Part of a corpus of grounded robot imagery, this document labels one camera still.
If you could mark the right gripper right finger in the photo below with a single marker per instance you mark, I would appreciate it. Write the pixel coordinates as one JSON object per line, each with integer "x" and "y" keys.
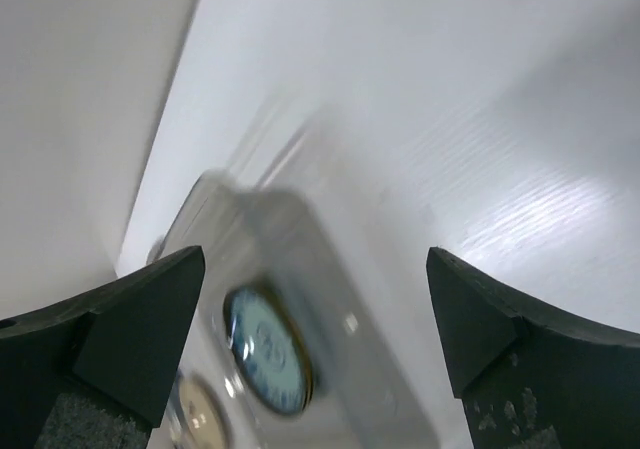
{"x": 529, "y": 374}

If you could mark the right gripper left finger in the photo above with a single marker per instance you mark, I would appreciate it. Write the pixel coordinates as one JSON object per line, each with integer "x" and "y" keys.
{"x": 96, "y": 370}

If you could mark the blue patterned plate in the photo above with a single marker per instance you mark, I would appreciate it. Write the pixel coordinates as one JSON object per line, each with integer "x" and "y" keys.
{"x": 268, "y": 348}

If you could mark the clear plastic bin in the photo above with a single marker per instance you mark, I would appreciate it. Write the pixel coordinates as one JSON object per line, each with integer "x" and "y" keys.
{"x": 264, "y": 231}

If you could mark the cream plate with calligraphy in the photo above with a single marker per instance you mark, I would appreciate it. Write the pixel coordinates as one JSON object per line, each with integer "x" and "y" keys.
{"x": 200, "y": 415}

